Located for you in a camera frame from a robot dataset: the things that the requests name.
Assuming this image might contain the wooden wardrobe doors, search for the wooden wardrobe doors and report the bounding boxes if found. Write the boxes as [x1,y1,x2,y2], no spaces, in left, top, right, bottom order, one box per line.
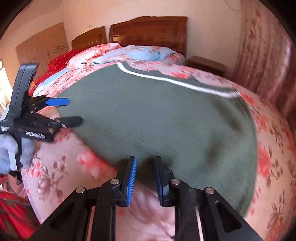
[16,23,69,78]

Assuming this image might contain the large wooden headboard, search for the large wooden headboard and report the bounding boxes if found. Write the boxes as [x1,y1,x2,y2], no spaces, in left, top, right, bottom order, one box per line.
[109,16,188,56]

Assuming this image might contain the light blue cloth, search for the light blue cloth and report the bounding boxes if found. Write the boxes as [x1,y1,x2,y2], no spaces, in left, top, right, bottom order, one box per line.
[32,68,70,97]

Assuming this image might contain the wooden nightstand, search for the wooden nightstand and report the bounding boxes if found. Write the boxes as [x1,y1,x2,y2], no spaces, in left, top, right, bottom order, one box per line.
[186,56,227,77]

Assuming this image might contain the small wooden headboard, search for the small wooden headboard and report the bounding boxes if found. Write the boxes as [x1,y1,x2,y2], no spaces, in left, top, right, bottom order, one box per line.
[71,26,108,50]

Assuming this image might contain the red blanket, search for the red blanket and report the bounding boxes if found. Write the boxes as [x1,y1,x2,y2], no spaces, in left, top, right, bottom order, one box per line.
[29,48,86,96]

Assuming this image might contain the pink floral pillow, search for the pink floral pillow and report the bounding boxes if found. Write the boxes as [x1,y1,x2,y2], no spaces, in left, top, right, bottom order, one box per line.
[66,43,121,69]

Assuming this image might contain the green knit sweater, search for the green knit sweater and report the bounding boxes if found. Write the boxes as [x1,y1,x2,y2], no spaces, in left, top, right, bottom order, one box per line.
[58,62,257,216]

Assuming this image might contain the grey gloved left hand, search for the grey gloved left hand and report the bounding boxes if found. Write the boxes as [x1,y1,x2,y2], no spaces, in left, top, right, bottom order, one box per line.
[1,134,35,174]

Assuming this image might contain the red floral sleeve forearm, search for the red floral sleeve forearm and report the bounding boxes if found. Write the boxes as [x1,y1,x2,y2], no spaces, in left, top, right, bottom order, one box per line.
[0,174,41,241]

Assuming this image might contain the floral pink curtain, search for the floral pink curtain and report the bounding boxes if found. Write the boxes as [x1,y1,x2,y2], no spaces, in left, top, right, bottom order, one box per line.
[232,1,295,131]

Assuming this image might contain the light blue floral pillow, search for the light blue floral pillow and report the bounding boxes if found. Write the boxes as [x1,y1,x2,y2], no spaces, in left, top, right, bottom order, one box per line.
[91,45,177,65]

